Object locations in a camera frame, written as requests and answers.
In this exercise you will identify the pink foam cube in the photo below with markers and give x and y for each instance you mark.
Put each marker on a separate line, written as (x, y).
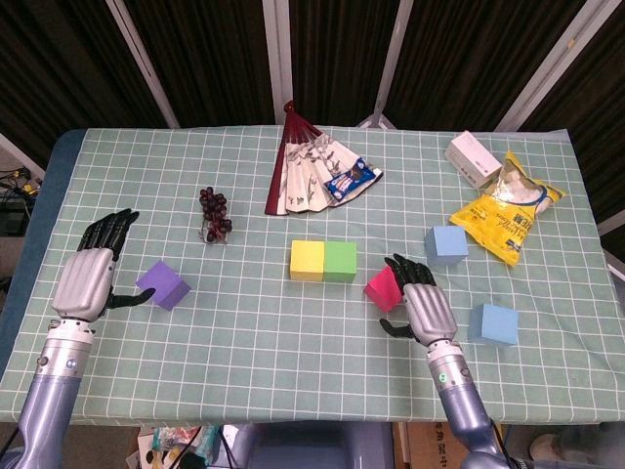
(383, 293)

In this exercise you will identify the dark red grape bunch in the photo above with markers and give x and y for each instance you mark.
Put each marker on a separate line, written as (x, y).
(215, 210)

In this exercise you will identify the purple foam cube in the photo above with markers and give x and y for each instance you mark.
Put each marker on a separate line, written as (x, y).
(168, 288)

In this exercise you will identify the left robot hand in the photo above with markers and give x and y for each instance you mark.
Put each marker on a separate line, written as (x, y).
(83, 285)

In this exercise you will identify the green foam cube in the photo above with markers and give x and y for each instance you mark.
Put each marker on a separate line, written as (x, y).
(340, 261)

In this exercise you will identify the painted paper folding fan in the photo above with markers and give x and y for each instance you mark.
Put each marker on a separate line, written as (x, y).
(303, 166)

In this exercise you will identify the yellow snack bag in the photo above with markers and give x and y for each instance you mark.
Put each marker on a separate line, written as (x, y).
(503, 220)

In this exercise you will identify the colourful printed bag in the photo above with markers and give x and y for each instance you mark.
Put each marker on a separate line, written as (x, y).
(171, 439)

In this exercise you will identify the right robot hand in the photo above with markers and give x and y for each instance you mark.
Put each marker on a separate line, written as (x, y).
(429, 312)

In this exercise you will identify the green checked tablecloth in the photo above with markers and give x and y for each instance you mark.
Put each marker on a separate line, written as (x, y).
(371, 361)

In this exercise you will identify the white shoe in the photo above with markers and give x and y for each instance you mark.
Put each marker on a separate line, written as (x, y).
(543, 445)

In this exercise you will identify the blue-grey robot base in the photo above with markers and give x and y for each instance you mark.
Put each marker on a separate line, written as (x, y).
(312, 447)

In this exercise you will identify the light blue foam cube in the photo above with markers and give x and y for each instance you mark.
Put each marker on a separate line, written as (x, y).
(445, 244)
(493, 325)

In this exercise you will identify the yellow foam cube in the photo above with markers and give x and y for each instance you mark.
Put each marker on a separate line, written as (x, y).
(307, 261)

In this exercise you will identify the blue cookie snack packet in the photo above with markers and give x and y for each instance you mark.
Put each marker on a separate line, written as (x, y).
(347, 181)

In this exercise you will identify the white cardboard box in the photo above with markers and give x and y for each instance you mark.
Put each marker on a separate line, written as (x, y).
(471, 156)

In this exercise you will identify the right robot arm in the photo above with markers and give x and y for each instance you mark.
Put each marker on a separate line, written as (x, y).
(461, 405)

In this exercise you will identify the white metal frame post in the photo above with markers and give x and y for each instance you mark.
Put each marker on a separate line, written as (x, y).
(612, 223)
(277, 58)
(394, 49)
(551, 63)
(142, 63)
(19, 154)

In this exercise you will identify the black electronic device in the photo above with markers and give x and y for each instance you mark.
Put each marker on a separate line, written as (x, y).
(12, 222)

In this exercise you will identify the brown cardboard box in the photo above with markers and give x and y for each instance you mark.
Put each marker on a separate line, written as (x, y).
(420, 449)

